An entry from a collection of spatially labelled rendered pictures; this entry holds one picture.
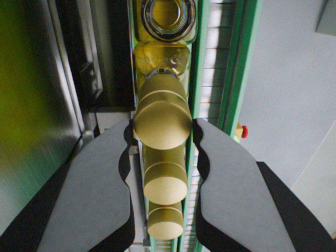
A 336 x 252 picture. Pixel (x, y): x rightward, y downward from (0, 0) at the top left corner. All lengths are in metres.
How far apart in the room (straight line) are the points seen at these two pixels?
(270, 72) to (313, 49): 0.13
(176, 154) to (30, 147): 0.14
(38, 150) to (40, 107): 0.04
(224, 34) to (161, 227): 0.33
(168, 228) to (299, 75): 0.57
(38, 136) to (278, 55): 0.56
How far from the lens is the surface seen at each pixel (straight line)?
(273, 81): 0.62
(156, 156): 0.15
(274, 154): 0.80
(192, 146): 0.38
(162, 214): 0.19
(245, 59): 0.33
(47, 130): 0.24
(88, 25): 0.48
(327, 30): 0.62
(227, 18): 0.39
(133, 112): 0.41
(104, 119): 0.45
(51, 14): 0.27
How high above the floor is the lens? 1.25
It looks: 57 degrees down
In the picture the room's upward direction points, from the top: 176 degrees clockwise
